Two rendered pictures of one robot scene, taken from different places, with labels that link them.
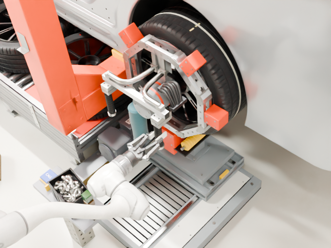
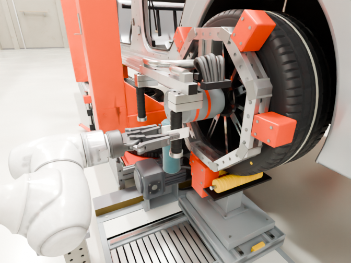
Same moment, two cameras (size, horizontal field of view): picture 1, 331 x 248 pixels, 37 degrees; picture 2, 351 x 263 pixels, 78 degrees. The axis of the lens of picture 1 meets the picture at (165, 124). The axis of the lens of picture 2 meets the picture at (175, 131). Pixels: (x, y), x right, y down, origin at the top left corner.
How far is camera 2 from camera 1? 173 cm
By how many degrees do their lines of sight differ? 26
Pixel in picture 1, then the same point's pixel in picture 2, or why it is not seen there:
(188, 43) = not seen: hidden behind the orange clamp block
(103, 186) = (27, 157)
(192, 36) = not seen: hidden behind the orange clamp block
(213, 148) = (249, 212)
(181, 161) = (210, 214)
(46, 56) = (93, 40)
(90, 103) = (136, 123)
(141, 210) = (48, 227)
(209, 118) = (261, 125)
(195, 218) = not seen: outside the picture
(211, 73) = (279, 52)
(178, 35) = (238, 11)
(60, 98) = (102, 99)
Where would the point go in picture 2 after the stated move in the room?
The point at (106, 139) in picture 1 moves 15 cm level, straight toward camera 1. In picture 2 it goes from (141, 165) to (134, 181)
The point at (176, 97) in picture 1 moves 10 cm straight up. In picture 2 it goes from (214, 70) to (217, 31)
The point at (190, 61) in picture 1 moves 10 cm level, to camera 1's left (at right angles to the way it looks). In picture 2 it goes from (250, 14) to (213, 15)
